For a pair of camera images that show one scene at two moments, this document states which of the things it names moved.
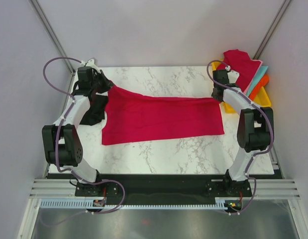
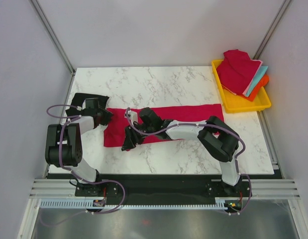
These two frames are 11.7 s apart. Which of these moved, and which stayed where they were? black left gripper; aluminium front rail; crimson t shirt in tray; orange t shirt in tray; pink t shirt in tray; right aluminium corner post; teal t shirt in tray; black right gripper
Moved: black right gripper; black left gripper
Stayed: aluminium front rail; crimson t shirt in tray; pink t shirt in tray; orange t shirt in tray; right aluminium corner post; teal t shirt in tray
